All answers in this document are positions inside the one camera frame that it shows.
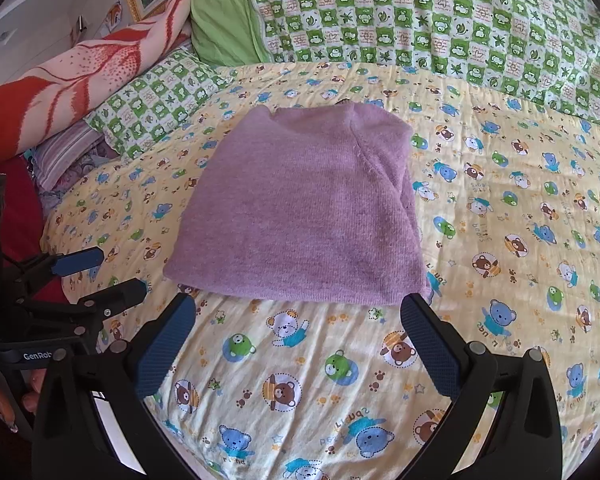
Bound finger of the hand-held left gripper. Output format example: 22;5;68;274
74;279;149;337
14;246;106;302

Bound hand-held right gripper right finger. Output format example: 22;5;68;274
400;292;563;480

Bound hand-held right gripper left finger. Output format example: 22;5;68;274
32;292;197;480

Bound purple knitted sweater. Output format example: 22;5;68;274
162;101;432;307

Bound red cloth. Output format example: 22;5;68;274
0;157;66;306

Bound striped pink pillow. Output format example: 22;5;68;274
27;120;118;206

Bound yellow bear-print bedsheet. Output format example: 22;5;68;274
40;60;600;480

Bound red and white floral blanket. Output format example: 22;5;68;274
0;0;193;173

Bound green checked pillow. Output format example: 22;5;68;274
85;47;231;161

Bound plain green cloth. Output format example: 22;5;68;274
190;0;276;67

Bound green checked quilt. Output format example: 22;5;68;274
247;0;600;133

